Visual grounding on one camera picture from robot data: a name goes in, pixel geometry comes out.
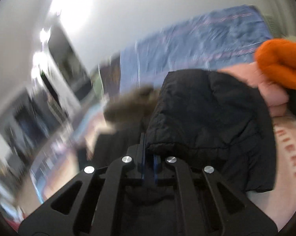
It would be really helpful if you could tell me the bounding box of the black puffer jacket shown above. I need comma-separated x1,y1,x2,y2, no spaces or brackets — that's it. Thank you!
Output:
93,68,277,236

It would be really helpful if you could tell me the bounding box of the orange folded jacket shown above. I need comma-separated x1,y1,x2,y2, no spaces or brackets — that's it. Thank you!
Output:
254,38,296,90

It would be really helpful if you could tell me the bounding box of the blue plaid quilt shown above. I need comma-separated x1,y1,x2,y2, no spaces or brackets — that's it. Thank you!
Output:
120,5,273,93

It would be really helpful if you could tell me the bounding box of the pink folded jacket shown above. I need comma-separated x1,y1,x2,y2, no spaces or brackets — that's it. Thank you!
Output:
218,62,289,117

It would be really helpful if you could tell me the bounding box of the brown folded fleece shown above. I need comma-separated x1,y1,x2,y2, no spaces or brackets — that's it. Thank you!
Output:
103,85,161,128

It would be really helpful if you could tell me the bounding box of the pink cartoon blanket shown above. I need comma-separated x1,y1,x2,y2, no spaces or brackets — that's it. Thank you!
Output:
247,113,296,231

